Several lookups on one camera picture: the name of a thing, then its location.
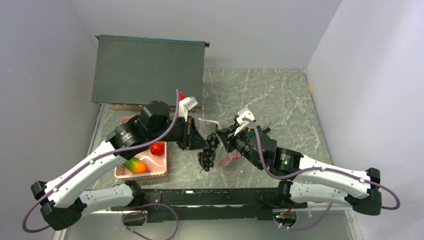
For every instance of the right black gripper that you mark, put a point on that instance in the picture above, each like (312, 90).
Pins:
(224, 133)

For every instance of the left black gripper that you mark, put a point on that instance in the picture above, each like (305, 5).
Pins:
(191, 138)

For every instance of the black grape bunch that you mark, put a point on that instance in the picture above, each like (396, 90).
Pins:
(207, 156)

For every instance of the clear zip top bag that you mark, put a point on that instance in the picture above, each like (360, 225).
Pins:
(208, 126)

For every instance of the red chili pepper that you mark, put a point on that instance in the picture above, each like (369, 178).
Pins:
(229, 158)

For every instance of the red orange pear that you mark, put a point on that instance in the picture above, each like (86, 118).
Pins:
(158, 148)

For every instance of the green orange mango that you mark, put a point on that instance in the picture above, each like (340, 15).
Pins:
(136, 166)

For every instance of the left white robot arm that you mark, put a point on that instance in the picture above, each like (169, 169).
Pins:
(66, 199)

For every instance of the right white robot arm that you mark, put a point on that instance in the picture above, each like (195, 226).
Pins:
(302, 178)

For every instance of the pink plastic basket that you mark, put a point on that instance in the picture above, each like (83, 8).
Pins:
(157, 167)

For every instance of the dark grey server box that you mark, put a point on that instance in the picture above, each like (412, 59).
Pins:
(133, 70)

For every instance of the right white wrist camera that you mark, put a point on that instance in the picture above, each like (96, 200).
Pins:
(242, 114)

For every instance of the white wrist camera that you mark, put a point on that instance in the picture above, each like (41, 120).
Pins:
(185, 105)
(242, 114)

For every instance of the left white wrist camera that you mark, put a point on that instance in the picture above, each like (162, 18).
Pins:
(185, 105)

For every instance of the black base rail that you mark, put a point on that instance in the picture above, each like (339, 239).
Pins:
(211, 204)

